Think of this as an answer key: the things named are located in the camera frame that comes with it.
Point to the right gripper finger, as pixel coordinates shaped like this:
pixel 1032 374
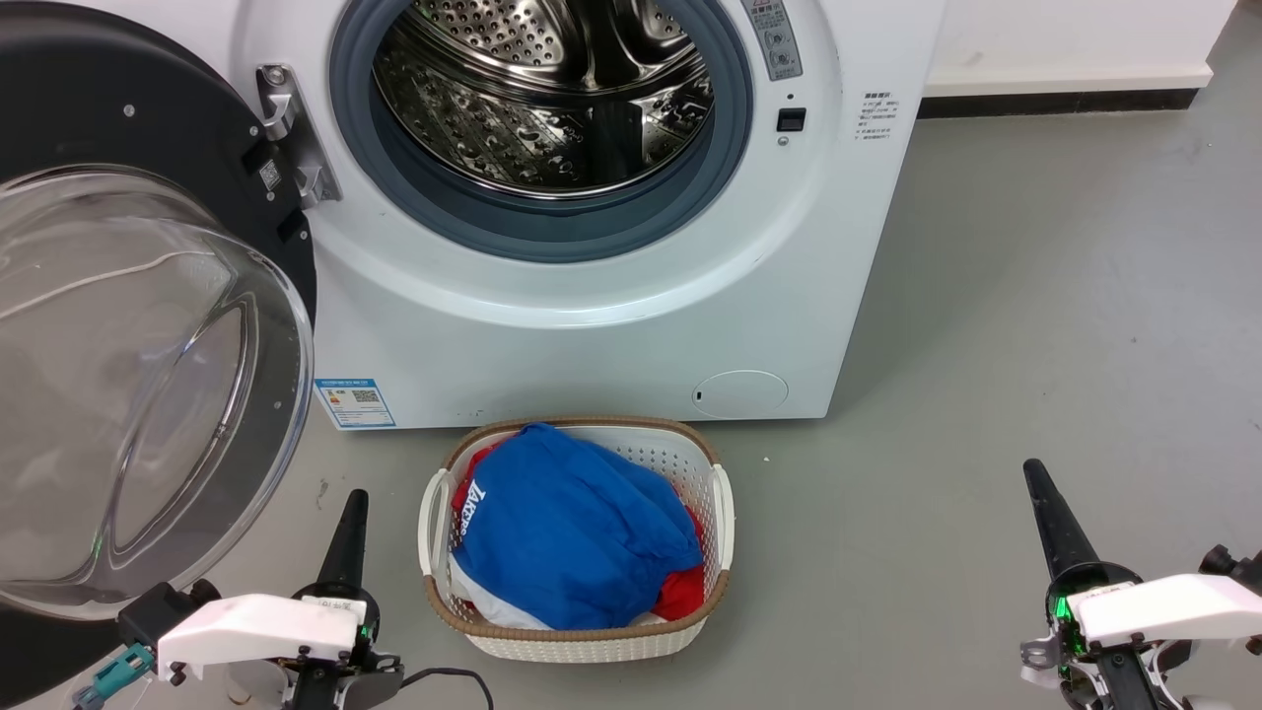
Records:
pixel 1073 537
pixel 1050 537

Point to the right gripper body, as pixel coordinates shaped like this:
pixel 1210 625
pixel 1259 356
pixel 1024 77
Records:
pixel 1063 621

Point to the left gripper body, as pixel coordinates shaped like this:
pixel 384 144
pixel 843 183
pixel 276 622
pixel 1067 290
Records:
pixel 340 680

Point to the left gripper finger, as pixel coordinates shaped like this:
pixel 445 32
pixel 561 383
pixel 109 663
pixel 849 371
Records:
pixel 360 557
pixel 338 557

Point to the round black glass washer door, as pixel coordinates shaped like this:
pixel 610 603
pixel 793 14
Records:
pixel 148 108

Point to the white front-load washing machine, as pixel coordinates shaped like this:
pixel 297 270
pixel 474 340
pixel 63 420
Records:
pixel 592 345

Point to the silver metal door hinge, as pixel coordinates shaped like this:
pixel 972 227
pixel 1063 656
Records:
pixel 296 148

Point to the black door lock slot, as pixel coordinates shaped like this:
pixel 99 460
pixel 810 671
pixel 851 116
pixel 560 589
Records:
pixel 791 119

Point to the blue white energy label sticker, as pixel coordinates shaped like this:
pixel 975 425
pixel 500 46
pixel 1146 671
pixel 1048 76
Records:
pixel 355 404

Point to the blue garment with white print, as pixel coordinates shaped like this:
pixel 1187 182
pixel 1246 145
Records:
pixel 572 532

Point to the white woven plastic laundry basket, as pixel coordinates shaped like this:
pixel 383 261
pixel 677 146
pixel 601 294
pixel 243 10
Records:
pixel 572 643

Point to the red garment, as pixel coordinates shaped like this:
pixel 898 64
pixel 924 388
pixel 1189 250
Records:
pixel 682 597

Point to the round white filter cover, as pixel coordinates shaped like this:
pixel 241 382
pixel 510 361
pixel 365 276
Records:
pixel 739 394

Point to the grey warning sticker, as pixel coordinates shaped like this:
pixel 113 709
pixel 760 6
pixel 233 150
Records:
pixel 774 39

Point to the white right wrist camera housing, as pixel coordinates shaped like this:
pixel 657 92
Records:
pixel 1173 606

